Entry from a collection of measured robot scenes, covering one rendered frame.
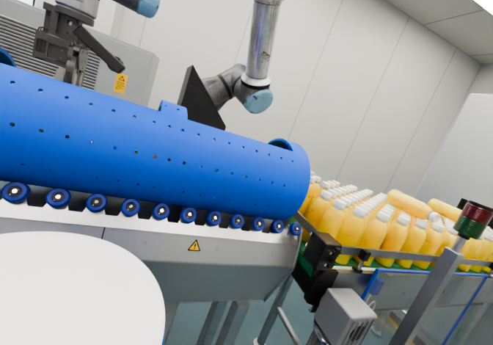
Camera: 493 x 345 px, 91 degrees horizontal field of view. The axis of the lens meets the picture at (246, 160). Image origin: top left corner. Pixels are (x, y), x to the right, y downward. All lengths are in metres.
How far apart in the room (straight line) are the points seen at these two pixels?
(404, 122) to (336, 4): 2.29
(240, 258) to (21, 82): 0.67
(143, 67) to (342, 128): 3.13
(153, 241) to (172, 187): 0.16
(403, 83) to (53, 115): 4.71
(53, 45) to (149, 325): 0.57
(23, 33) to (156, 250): 1.94
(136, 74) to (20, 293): 1.89
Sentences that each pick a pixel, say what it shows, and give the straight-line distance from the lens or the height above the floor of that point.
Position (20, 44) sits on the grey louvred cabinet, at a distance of 2.36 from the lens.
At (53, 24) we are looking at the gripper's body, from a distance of 0.71.
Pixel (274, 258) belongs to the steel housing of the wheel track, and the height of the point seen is 0.86.
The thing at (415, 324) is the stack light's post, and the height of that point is 0.84.
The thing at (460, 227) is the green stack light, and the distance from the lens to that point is 0.97.
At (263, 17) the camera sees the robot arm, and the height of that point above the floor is 1.56.
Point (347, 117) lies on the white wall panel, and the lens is 4.26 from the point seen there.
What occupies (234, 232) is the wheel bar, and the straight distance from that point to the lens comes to 0.76.
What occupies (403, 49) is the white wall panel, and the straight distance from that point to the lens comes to 4.82.
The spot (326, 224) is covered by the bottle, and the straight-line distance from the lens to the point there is 0.89.
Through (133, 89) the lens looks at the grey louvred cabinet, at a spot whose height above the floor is 1.14.
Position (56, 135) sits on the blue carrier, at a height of 1.12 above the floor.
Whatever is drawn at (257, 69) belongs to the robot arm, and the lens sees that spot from 0.91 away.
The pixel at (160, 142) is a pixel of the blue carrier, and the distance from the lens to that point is 0.59.
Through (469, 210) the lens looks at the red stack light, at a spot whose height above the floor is 1.23.
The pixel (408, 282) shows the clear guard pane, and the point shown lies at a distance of 1.15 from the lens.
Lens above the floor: 1.29
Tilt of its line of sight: 11 degrees down
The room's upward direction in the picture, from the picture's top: 20 degrees clockwise
